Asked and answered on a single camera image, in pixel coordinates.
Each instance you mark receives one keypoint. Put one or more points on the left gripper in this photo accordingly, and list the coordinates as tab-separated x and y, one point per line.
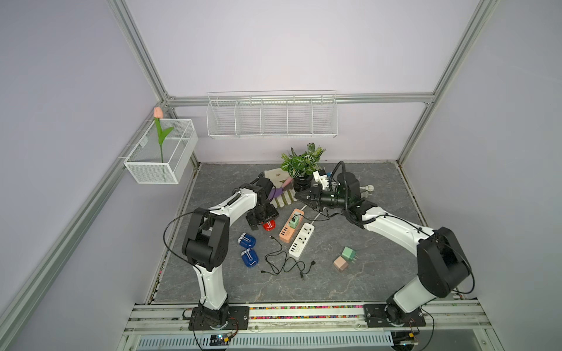
272	213

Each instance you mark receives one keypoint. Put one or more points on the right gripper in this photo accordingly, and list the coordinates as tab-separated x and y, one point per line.
315	196

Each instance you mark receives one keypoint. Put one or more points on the green USB charger cube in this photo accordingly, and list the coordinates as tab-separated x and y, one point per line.
294	221

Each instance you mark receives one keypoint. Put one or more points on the black USB cable spare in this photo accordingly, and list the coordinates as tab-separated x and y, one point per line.
289	263

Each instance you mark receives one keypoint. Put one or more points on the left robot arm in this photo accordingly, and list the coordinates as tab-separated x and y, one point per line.
206	241

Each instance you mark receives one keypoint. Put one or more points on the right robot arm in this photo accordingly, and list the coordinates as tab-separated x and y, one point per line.
441	262

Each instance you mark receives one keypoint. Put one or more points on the blue electric shaver upper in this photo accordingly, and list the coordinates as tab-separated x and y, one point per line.
246	241

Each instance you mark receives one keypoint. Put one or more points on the blue electric shaver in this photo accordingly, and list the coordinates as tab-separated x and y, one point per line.
250	258
246	241

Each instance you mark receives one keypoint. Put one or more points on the blue electric shaver lower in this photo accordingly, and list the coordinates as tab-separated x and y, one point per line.
250	258

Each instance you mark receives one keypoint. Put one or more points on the purple pink garden trowel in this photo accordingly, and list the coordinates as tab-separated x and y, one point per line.
277	191

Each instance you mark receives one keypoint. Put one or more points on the potted green plant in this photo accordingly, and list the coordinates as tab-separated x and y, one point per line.
300	167

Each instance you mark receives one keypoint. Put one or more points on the orange power strip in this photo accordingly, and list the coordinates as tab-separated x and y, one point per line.
287	233

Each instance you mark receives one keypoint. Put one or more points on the white power strip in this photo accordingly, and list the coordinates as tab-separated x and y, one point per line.
301	240

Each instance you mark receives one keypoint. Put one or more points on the white gardening glove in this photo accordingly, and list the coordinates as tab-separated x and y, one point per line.
277	177

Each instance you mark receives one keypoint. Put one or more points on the pink charger cube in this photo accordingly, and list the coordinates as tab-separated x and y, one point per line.
340	264

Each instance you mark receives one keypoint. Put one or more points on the artificial pink tulip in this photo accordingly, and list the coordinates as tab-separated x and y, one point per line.
162	133

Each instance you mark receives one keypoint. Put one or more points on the white wire wall shelf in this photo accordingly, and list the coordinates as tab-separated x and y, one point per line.
272	114

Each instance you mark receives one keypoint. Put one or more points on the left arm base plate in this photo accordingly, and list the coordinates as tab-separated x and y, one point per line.
229	317

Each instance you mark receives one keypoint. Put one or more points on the white mesh wall basket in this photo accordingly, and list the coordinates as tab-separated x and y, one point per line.
163	151

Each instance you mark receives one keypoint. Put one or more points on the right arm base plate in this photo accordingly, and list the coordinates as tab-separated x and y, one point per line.
389	315

